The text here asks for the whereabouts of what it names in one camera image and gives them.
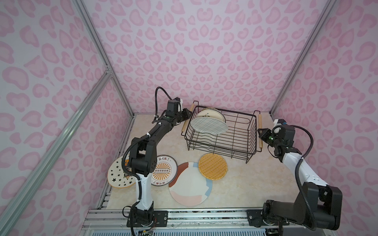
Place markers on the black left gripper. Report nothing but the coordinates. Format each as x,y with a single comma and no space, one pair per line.
187,113

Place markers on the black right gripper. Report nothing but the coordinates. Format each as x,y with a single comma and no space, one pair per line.
267,132

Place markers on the black wire dish rack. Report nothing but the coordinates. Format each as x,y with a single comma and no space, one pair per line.
240,139

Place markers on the cream and blue plate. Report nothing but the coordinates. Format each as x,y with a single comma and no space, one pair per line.
212,113

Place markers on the white grid pattern plate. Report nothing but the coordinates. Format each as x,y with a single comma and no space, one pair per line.
209,125

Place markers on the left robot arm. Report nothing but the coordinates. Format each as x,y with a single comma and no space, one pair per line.
143,160

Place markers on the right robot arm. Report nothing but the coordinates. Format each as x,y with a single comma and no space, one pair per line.
317,205

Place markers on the orange sunburst green-rim plate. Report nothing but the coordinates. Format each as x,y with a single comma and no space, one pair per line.
165,171

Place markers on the tan woven bamboo tray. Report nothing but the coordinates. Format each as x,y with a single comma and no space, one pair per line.
213,166

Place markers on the large pastel colour-block plate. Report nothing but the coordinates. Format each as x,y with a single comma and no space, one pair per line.
190,187

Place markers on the star pattern character plate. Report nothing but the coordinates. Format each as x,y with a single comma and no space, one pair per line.
117,178

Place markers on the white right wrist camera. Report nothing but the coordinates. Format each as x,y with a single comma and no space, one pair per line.
279,122

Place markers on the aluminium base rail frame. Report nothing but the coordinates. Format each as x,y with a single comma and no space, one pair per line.
105,221

